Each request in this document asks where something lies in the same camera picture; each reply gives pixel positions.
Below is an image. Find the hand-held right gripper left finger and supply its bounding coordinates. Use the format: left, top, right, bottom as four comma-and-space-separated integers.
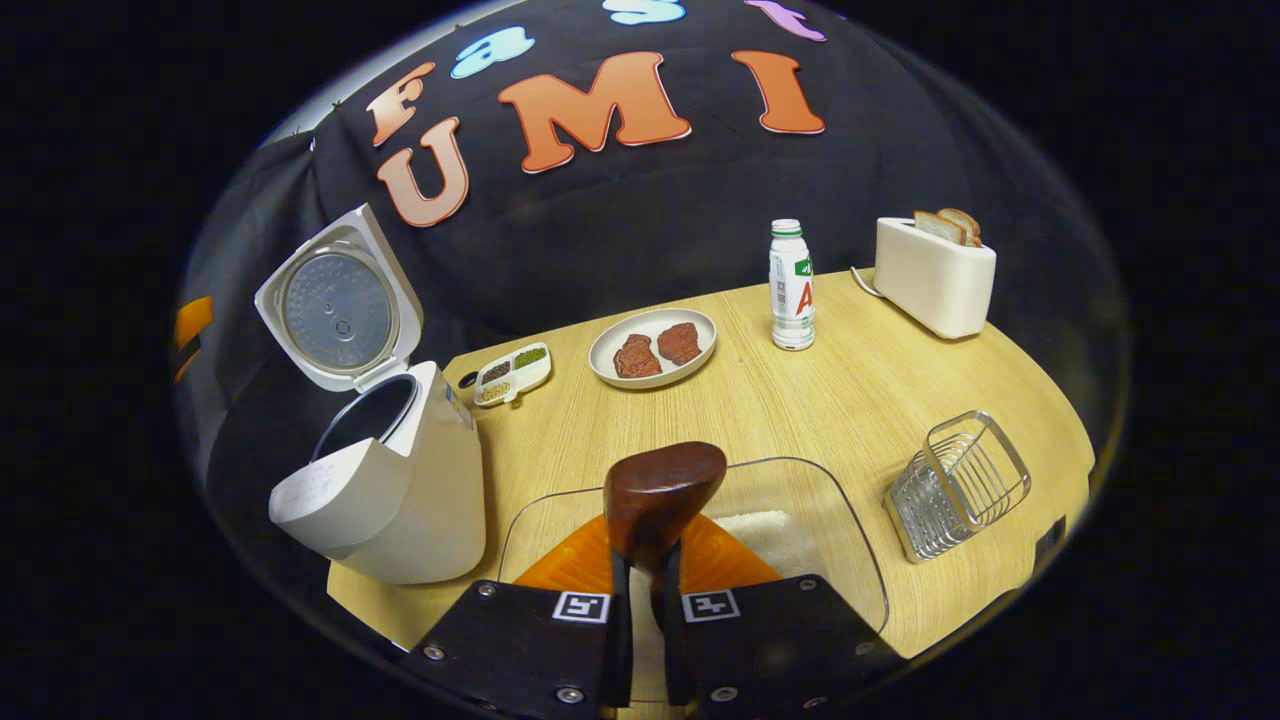
400, 512, 633, 720

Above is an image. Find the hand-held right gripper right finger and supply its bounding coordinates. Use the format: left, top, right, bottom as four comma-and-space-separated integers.
660, 512, 906, 720

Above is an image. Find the white rice cooker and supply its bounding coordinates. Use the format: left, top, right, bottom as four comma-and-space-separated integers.
254, 204, 488, 586

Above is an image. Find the brown wooden spoon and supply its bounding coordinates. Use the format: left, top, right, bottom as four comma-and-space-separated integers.
603, 441, 728, 611

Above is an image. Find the metal wire chopstick holder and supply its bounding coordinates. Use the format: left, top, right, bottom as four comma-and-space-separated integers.
884, 410, 1032, 564

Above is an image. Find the clear rice container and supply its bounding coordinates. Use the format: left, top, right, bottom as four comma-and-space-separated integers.
497, 457, 891, 701

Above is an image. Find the white divided bean dish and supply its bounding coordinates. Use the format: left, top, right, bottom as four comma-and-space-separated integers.
473, 343, 553, 407

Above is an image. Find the white round plate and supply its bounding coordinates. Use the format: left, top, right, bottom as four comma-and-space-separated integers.
588, 307, 718, 390

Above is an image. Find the white drink bottle green cap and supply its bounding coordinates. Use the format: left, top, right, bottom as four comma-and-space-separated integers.
768, 219, 817, 352

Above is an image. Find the white toaster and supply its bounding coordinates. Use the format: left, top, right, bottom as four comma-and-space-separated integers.
873, 217, 998, 340

